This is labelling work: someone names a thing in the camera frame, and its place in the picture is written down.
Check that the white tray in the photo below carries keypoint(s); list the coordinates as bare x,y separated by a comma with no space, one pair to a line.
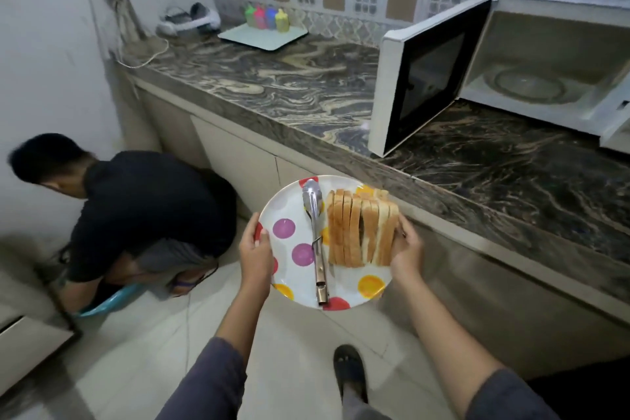
261,38

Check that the small green container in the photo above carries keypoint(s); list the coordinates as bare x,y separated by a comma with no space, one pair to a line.
250,16

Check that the grey low cabinet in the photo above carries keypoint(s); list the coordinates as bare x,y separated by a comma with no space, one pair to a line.
29,346

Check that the metal tongs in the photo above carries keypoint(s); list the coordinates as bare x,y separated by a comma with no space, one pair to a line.
317,237

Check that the small yellow container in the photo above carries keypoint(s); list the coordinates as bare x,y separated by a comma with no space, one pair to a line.
282,22

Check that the small pink container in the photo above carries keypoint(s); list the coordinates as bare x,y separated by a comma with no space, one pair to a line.
260,19

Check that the white microwave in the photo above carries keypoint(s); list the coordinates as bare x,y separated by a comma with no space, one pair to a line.
423,75

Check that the light lower kitchen cabinet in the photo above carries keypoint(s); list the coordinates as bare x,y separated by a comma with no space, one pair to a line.
492,296

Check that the person's black shoe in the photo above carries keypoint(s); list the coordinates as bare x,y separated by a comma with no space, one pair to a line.
350,370

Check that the person's left hand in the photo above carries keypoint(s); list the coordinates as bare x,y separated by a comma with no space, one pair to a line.
257,257

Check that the white and black appliance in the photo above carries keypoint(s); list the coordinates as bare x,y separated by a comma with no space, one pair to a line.
189,21

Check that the person's right hand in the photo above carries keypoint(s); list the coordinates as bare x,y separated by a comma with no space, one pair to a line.
408,252

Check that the polka dot plate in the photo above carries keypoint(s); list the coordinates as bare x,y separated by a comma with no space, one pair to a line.
295,227

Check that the person's right forearm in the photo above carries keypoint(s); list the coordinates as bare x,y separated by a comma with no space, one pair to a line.
457,355

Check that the blue plastic basin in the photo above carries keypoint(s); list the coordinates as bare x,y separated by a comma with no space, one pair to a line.
110,301

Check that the small blue container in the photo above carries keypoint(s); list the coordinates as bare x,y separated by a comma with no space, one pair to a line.
271,18

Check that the person's left forearm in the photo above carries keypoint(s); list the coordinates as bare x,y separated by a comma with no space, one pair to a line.
221,360

